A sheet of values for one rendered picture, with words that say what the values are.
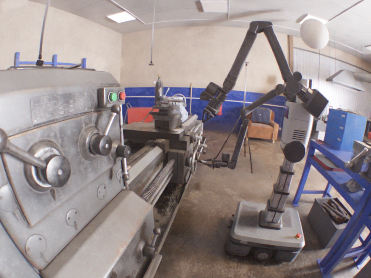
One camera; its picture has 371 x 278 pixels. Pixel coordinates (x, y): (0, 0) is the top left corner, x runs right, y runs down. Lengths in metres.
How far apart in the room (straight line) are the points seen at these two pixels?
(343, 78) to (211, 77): 4.03
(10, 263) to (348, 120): 2.24
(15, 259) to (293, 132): 1.34
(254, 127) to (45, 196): 4.62
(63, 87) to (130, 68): 5.85
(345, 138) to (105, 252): 2.02
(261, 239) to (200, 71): 4.87
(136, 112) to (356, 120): 4.21
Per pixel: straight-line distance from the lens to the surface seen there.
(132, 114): 4.32
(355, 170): 1.25
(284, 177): 1.30
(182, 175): 1.36
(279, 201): 1.40
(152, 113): 1.29
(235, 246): 1.46
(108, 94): 0.57
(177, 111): 2.20
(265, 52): 5.66
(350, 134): 2.00
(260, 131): 4.78
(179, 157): 1.30
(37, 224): 0.49
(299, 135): 1.16
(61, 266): 0.56
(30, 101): 0.42
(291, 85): 0.94
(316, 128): 4.96
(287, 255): 1.57
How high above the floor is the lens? 1.26
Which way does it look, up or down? 17 degrees down
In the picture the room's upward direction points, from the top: 2 degrees clockwise
